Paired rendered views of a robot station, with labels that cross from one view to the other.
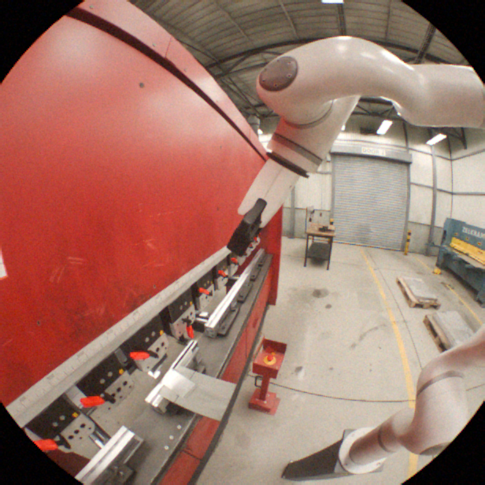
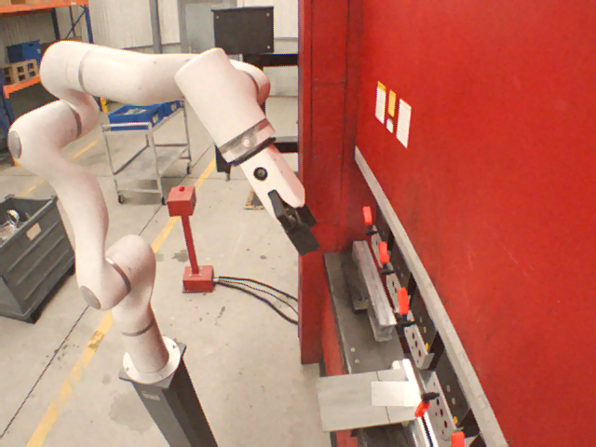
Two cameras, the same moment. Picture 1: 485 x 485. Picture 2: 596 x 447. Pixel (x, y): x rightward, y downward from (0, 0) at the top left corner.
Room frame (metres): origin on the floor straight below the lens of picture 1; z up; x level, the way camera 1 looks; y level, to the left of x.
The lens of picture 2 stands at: (0.78, -0.20, 1.94)
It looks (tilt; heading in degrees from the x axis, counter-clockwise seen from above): 33 degrees down; 159
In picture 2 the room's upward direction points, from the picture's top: straight up
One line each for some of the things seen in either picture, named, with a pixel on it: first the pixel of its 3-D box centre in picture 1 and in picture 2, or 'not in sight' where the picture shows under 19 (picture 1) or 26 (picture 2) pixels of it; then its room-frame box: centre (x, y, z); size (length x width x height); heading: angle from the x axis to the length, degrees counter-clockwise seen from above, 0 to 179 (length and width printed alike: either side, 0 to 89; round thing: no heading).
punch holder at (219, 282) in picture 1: (216, 272); not in sight; (0.93, 0.15, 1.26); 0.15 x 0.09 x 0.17; 163
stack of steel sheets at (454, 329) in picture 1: (457, 331); not in sight; (0.53, -3.11, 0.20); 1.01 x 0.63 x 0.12; 155
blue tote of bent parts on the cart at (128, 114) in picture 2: not in sight; (136, 116); (-3.20, -0.46, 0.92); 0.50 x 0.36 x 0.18; 62
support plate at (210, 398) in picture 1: (197, 391); (364, 399); (0.34, 0.18, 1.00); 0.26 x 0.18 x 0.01; 73
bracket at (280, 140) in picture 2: not in sight; (290, 155); (-0.94, 0.43, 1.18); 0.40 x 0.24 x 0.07; 163
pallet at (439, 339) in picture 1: (453, 338); not in sight; (0.53, -3.11, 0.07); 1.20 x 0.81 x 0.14; 155
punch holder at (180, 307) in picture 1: (175, 310); (461, 394); (0.55, 0.27, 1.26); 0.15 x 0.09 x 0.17; 163
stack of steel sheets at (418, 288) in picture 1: (418, 287); not in sight; (2.01, -3.73, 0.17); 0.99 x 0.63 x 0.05; 150
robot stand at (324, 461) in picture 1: (318, 466); (186, 429); (-0.01, -0.39, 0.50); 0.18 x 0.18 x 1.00; 62
